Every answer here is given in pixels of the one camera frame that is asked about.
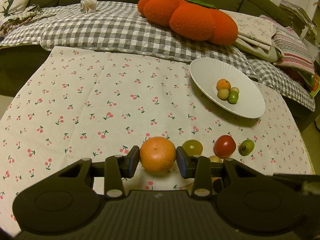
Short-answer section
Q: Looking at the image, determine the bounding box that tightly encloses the orange pumpkin cushion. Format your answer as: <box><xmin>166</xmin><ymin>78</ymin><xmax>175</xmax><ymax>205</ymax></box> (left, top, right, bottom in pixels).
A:
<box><xmin>137</xmin><ymin>0</ymin><xmax>238</xmax><ymax>46</ymax></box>

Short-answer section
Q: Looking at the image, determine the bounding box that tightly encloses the folded floral cloth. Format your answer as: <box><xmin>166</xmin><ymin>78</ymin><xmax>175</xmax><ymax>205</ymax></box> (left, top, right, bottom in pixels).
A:
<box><xmin>222</xmin><ymin>10</ymin><xmax>284</xmax><ymax>63</ymax></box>

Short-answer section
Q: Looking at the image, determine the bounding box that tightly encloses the pale fruit on plate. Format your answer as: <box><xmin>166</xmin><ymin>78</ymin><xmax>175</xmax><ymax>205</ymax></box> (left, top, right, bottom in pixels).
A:
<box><xmin>230</xmin><ymin>87</ymin><xmax>240</xmax><ymax>94</ymax></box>

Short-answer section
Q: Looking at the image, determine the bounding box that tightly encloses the yellow-green grape on table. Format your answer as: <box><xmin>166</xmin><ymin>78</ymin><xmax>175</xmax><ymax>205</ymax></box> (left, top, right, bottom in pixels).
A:
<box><xmin>182</xmin><ymin>139</ymin><xmax>203</xmax><ymax>156</ymax></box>

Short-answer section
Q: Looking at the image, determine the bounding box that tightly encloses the small orange on plate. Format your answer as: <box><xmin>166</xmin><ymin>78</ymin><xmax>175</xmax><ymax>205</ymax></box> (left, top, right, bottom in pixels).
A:
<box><xmin>216</xmin><ymin>79</ymin><xmax>231</xmax><ymax>90</ymax></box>

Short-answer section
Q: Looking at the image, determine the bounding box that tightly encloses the large orange fruit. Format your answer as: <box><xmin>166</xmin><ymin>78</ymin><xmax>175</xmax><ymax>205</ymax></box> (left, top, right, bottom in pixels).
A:
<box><xmin>139</xmin><ymin>137</ymin><xmax>176</xmax><ymax>174</ymax></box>

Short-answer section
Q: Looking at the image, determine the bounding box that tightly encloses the yellow-green fruit on plate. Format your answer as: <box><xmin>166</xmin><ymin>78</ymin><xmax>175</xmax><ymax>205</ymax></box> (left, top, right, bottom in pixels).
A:
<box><xmin>217</xmin><ymin>88</ymin><xmax>229</xmax><ymax>100</ymax></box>

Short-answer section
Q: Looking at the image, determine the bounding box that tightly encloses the green fruit on plate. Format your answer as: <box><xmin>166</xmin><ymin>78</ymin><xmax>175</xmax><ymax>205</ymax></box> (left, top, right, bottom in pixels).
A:
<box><xmin>227</xmin><ymin>90</ymin><xmax>239</xmax><ymax>104</ymax></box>

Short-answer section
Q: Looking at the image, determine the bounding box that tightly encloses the small brown fruit behind finger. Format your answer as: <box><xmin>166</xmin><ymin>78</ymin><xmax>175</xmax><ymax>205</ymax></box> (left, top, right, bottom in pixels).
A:
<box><xmin>209</xmin><ymin>155</ymin><xmax>222</xmax><ymax>163</ymax></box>

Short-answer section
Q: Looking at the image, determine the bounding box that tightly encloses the floral dark fabric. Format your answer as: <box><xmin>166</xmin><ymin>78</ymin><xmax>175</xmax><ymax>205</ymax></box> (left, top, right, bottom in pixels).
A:
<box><xmin>1</xmin><ymin>4</ymin><xmax>55</xmax><ymax>41</ymax></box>

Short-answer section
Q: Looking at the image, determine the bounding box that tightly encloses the stack of papers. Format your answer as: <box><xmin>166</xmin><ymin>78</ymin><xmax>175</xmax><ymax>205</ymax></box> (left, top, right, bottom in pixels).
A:
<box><xmin>279</xmin><ymin>0</ymin><xmax>314</xmax><ymax>29</ymax></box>

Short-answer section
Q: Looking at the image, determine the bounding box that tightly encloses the cherry print tablecloth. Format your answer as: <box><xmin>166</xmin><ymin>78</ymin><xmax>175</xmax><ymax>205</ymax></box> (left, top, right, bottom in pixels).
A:
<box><xmin>0</xmin><ymin>45</ymin><xmax>315</xmax><ymax>238</ymax></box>

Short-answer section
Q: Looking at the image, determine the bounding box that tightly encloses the white ribbed plate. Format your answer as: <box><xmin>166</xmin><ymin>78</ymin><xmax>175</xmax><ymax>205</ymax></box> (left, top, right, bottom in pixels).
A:
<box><xmin>189</xmin><ymin>57</ymin><xmax>265</xmax><ymax>119</ymax></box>

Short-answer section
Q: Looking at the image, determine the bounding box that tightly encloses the striped patterned cushion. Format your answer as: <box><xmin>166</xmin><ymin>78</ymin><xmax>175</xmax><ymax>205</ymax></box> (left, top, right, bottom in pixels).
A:
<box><xmin>260</xmin><ymin>15</ymin><xmax>320</xmax><ymax>98</ymax></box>

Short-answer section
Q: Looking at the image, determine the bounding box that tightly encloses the grey checkered blanket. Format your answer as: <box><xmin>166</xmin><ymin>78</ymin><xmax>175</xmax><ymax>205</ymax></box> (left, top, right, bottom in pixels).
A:
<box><xmin>1</xmin><ymin>2</ymin><xmax>316</xmax><ymax>111</ymax></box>

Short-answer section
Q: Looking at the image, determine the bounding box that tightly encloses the red tomato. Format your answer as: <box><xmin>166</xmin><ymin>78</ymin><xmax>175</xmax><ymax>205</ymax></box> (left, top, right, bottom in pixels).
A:
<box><xmin>214</xmin><ymin>135</ymin><xmax>236</xmax><ymax>158</ymax></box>

